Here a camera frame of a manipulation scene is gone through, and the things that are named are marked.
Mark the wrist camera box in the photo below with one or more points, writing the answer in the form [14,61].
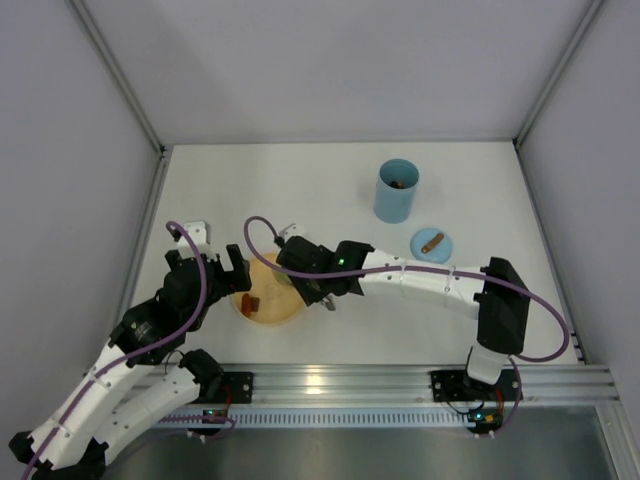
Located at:
[199,232]
[291,231]

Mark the beige round plate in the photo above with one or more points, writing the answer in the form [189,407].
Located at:
[279,304]

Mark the aluminium frame post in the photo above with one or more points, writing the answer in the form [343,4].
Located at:
[92,31]
[561,66]

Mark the green round cookie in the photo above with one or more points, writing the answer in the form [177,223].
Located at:
[281,277]

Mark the right aluminium frame post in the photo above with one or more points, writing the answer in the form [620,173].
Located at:
[561,66]

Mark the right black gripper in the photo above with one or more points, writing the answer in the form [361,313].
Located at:
[301,282]

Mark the blue lunch box cup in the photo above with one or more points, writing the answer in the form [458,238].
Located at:
[391,205]

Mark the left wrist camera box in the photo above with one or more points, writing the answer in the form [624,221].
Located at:
[199,232]

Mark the left aluminium frame post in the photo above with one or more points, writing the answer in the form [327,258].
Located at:
[92,31]

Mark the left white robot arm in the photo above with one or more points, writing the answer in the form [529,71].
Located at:
[98,420]

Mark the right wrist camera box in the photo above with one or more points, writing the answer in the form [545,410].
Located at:
[291,231]

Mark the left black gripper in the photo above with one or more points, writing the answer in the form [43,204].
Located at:
[220,273]

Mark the blue lid with brown handle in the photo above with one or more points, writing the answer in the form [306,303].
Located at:
[431,245]

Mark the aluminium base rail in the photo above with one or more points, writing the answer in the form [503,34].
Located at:
[341,386]

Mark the white slotted cable duct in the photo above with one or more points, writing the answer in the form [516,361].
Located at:
[347,418]

